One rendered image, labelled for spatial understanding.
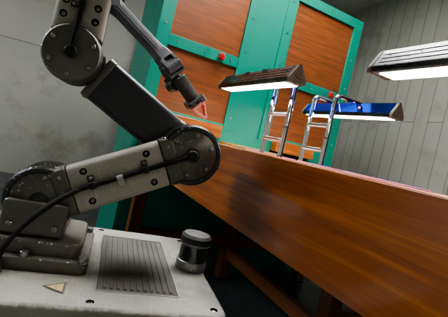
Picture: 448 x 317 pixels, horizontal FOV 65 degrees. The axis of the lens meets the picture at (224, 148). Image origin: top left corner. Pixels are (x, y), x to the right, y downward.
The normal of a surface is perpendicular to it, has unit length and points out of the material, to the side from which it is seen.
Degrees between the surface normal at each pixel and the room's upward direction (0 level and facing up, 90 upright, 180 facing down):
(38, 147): 90
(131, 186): 90
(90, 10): 90
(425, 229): 90
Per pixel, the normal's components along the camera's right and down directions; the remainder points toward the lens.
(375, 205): -0.88, -0.19
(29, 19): 0.29, 0.08
